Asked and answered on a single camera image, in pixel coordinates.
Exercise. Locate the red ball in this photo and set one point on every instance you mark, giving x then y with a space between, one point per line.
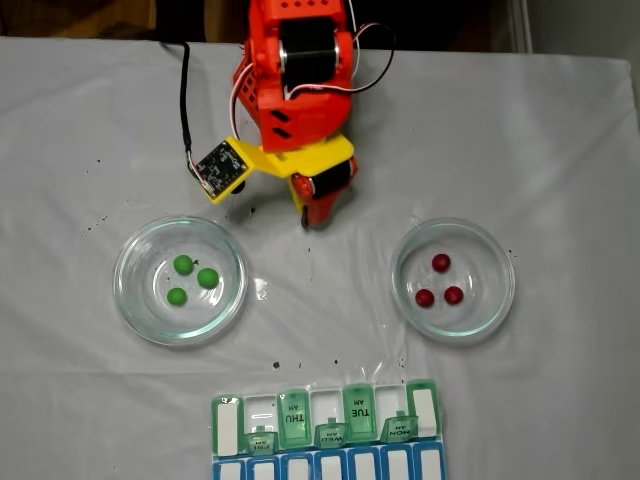
454 295
441 262
424 298

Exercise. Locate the weekly pill organizer box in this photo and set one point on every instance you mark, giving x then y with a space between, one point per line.
295 425

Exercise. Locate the glass bowl of green balls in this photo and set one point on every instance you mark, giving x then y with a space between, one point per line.
200 320

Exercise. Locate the glass bowl of red balls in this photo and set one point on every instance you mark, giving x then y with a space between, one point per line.
450 325

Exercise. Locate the white tablecloth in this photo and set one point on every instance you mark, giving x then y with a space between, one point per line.
350 325

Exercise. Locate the green ball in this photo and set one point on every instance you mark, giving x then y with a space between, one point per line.
183 264
176 296
207 278

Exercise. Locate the camera board on yellow mount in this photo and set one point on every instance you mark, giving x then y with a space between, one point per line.
220 167

